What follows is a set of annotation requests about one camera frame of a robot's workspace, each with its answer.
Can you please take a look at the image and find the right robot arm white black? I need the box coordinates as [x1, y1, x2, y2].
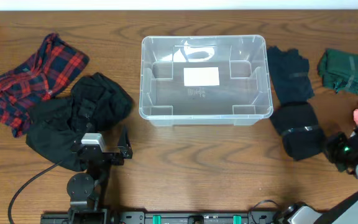
[275, 127, 358, 224]

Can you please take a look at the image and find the dark green cloth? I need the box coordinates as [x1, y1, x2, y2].
[318, 49, 358, 95]

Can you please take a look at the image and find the black crumpled garment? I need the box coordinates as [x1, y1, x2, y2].
[26, 73, 134, 172]

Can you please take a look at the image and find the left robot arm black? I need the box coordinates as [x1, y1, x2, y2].
[67, 127, 133, 212]

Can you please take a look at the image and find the clear plastic storage bin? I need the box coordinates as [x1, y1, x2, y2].
[139, 35, 273, 126]

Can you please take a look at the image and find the white label in bin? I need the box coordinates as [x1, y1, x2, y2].
[183, 67, 219, 86]

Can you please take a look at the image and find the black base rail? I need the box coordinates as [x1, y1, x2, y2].
[40, 209, 278, 224]

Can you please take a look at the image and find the dark navy cloth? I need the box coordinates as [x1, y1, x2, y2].
[267, 46, 314, 105]

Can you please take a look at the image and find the red navy plaid shirt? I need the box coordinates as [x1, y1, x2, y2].
[0, 33, 90, 138]

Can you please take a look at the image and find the black cloth bundle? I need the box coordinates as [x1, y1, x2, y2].
[270, 101, 326, 161]

